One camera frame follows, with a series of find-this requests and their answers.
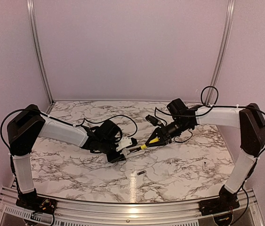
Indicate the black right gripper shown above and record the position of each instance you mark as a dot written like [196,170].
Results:
[163,134]

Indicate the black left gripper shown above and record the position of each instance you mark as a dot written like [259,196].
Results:
[116,157]

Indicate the yellow handled screwdriver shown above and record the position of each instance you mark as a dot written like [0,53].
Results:
[150,143]

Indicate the white remote control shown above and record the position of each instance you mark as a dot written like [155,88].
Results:
[132,153]

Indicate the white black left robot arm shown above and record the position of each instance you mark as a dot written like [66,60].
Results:
[30,123]

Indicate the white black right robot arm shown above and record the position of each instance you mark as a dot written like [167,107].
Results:
[250,121]

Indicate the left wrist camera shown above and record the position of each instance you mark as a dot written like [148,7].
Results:
[126,142]

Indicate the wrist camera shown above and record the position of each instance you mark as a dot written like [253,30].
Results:
[153,120]
[126,142]

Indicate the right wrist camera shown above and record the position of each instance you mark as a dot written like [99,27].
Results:
[153,120]

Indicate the aluminium right corner post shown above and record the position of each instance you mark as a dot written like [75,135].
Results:
[224,42]

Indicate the aluminium corner post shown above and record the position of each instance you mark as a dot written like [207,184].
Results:
[37,48]
[224,42]

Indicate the aluminium front frame rail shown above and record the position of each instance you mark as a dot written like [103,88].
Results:
[83,213]

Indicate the aluminium left corner post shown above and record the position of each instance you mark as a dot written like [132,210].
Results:
[37,48]

